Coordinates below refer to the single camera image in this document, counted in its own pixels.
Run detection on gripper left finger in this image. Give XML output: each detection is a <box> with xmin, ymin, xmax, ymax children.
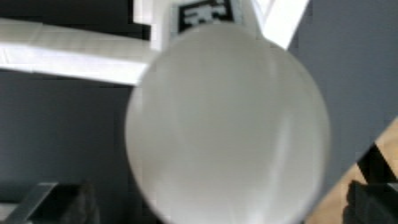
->
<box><xmin>0</xmin><ymin>182</ymin><xmax>101</xmax><ymax>224</ymax></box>

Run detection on white right fence block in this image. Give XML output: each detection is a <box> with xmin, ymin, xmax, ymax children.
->
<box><xmin>0</xmin><ymin>18</ymin><xmax>157</xmax><ymax>85</ymax></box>

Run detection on white lamp bulb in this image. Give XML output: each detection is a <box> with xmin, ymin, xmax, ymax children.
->
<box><xmin>125</xmin><ymin>23</ymin><xmax>330</xmax><ymax>224</ymax></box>

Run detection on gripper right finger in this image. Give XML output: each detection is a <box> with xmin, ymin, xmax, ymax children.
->
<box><xmin>342</xmin><ymin>145</ymin><xmax>398</xmax><ymax>224</ymax></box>

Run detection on white lamp base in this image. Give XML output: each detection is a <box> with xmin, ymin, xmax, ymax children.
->
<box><xmin>131</xmin><ymin>0</ymin><xmax>310</xmax><ymax>51</ymax></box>

